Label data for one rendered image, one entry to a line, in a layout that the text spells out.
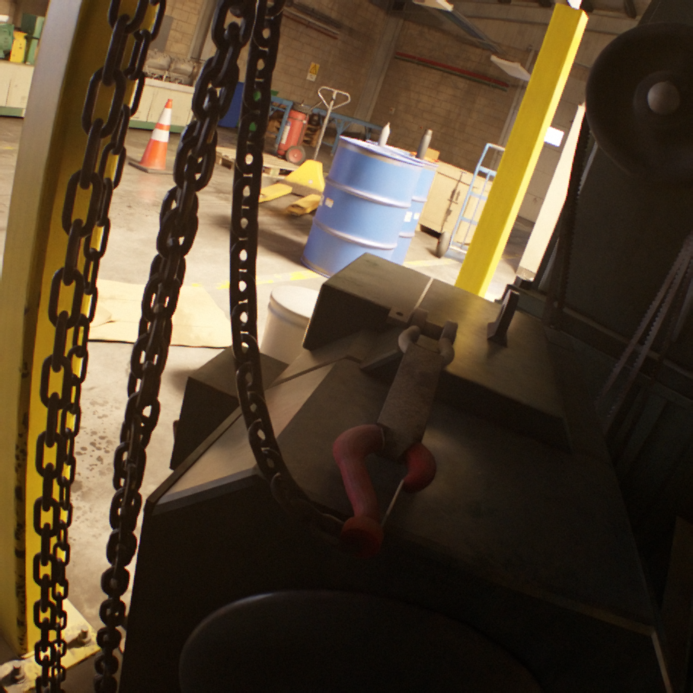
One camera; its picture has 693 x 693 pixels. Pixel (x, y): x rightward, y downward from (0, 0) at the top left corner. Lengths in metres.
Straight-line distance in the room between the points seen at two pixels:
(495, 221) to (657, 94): 1.20
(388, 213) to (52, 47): 3.27
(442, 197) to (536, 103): 4.70
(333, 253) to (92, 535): 2.78
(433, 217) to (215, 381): 6.24
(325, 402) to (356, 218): 3.34
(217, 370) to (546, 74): 1.74
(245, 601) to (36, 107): 0.60
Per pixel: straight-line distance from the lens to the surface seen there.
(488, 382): 0.62
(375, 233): 3.88
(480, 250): 2.19
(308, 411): 0.51
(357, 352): 0.65
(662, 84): 1.09
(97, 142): 0.28
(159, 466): 1.80
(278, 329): 2.15
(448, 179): 6.79
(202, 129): 0.30
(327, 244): 3.92
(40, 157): 0.76
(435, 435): 0.54
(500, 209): 2.17
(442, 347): 0.60
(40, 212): 0.76
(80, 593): 1.42
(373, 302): 0.72
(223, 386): 0.66
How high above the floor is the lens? 1.08
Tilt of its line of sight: 22 degrees down
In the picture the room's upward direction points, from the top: 19 degrees clockwise
